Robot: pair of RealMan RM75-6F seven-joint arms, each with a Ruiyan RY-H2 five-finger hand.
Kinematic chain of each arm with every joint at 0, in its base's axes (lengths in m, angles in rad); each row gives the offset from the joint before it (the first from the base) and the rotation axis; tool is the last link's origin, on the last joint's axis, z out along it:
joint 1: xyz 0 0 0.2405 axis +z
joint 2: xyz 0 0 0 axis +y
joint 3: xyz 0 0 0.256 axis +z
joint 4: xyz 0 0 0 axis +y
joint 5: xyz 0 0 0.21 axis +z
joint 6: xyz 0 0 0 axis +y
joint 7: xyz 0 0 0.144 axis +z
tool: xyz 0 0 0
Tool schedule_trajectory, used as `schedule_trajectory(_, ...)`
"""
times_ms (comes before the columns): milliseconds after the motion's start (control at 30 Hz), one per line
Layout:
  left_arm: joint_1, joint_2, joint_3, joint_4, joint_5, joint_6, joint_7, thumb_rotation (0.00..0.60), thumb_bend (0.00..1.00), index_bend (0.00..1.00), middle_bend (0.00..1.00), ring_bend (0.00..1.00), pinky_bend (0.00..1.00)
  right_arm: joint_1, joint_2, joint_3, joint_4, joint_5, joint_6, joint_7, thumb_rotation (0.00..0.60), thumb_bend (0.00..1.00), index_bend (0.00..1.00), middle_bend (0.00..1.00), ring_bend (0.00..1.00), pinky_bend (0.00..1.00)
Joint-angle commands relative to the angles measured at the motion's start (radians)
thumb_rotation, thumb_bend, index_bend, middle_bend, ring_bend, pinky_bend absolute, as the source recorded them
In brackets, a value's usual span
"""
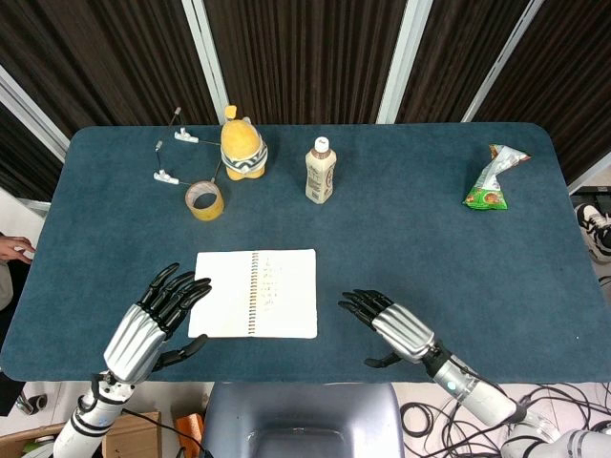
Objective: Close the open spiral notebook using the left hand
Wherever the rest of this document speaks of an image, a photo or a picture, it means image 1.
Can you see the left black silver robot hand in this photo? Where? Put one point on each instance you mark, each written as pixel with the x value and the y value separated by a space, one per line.
pixel 136 334

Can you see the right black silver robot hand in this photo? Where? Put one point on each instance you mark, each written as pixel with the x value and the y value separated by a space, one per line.
pixel 403 329

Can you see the spiral notebook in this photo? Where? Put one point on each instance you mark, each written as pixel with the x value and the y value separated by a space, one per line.
pixel 286 305

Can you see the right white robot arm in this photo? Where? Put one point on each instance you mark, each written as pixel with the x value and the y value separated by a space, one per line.
pixel 477 392

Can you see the person's bare hand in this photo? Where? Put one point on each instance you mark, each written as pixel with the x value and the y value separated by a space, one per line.
pixel 10 248

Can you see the blue felt table mat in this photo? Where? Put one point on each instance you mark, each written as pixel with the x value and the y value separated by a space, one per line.
pixel 406 262

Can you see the brown cardboard box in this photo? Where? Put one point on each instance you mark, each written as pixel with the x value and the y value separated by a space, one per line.
pixel 131 439

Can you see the orange cloth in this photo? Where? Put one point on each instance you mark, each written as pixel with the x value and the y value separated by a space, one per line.
pixel 188 427

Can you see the clear packing tape roll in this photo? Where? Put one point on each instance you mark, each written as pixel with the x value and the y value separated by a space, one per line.
pixel 208 214

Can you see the green crumpled snack bag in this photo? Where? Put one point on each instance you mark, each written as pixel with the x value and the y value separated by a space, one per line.
pixel 484 193

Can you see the milk tea bottle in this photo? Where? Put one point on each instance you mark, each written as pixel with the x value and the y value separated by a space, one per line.
pixel 321 176

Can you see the black and white sneaker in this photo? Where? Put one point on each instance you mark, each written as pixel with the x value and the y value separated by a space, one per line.
pixel 594 229

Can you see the yellow plush toy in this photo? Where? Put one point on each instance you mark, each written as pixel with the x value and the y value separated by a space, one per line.
pixel 241 143

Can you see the white partition frame post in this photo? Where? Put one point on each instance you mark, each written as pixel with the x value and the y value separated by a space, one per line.
pixel 403 57
pixel 501 62
pixel 33 117
pixel 206 57

